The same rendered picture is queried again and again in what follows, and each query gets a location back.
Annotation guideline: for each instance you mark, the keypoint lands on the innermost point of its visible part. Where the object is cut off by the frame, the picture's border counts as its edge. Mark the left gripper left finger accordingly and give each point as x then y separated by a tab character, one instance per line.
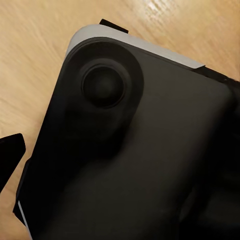
12	149

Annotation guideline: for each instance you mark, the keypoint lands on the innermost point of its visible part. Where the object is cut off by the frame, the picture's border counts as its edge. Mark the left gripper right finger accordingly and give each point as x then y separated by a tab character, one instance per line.
232	149

